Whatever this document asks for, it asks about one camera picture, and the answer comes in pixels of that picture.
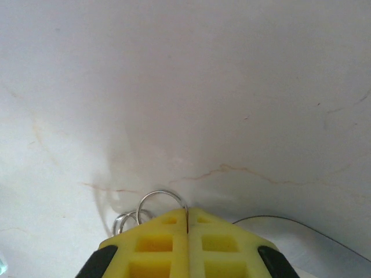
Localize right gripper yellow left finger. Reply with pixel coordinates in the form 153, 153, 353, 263
75, 207, 190, 278

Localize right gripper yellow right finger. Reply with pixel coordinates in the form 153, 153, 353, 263
187, 206, 301, 278

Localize silver split ring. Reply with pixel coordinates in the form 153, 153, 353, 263
136, 189, 190, 232
112, 211, 153, 235

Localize round metal key plate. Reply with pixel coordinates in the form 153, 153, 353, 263
231, 215, 371, 278

